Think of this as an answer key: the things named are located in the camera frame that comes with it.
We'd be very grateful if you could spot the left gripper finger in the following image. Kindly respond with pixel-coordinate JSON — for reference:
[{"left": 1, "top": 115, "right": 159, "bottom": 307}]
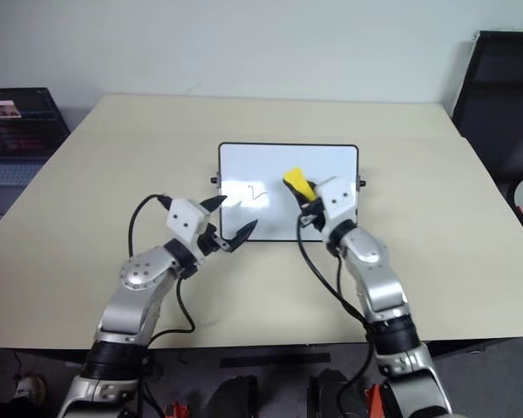
[
  {"left": 224, "top": 219, "right": 260, "bottom": 253},
  {"left": 200, "top": 195, "right": 228, "bottom": 215}
]

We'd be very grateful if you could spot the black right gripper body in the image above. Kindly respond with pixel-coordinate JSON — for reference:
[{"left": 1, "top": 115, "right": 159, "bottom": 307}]
[{"left": 299, "top": 200, "right": 329, "bottom": 231}]

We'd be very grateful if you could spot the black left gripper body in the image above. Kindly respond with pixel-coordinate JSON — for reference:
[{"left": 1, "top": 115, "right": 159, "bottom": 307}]
[{"left": 196, "top": 222, "right": 233, "bottom": 257}]

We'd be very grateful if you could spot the yellow whiteboard eraser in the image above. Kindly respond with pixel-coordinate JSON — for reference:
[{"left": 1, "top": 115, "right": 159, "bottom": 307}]
[{"left": 282, "top": 167, "right": 320, "bottom": 204}]

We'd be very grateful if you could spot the black-framed small whiteboard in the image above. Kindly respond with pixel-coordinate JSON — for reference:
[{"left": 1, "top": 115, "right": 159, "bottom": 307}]
[{"left": 209, "top": 141, "right": 368, "bottom": 244}]

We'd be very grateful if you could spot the small orange clamp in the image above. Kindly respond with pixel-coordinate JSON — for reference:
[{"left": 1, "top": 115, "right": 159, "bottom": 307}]
[{"left": 363, "top": 382, "right": 384, "bottom": 415}]

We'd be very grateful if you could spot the black office chair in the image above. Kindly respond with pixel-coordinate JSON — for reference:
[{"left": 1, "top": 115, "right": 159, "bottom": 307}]
[{"left": 450, "top": 29, "right": 523, "bottom": 211}]

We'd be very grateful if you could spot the open laptop computer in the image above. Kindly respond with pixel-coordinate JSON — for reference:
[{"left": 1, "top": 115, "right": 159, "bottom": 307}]
[{"left": 0, "top": 87, "right": 71, "bottom": 215}]

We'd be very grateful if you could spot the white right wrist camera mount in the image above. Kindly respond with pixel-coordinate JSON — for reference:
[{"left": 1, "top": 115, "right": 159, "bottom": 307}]
[{"left": 315, "top": 175, "right": 358, "bottom": 233}]

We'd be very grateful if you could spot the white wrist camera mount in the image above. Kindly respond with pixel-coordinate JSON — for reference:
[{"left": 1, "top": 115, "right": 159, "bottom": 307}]
[
  {"left": 315, "top": 175, "right": 358, "bottom": 233},
  {"left": 165, "top": 198, "right": 211, "bottom": 266}
]

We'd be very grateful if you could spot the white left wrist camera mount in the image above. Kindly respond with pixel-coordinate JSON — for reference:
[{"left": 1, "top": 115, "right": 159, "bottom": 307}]
[{"left": 165, "top": 198, "right": 211, "bottom": 266}]

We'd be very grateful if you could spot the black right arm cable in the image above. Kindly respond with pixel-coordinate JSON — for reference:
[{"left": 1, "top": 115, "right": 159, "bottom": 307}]
[{"left": 295, "top": 212, "right": 378, "bottom": 418}]

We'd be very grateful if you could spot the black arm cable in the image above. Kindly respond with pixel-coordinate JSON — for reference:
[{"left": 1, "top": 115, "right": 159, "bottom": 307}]
[
  {"left": 127, "top": 193, "right": 198, "bottom": 335},
  {"left": 295, "top": 212, "right": 378, "bottom": 418}
]

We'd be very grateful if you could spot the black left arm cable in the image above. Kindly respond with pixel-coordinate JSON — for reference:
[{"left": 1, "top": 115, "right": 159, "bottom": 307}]
[{"left": 127, "top": 193, "right": 198, "bottom": 335}]

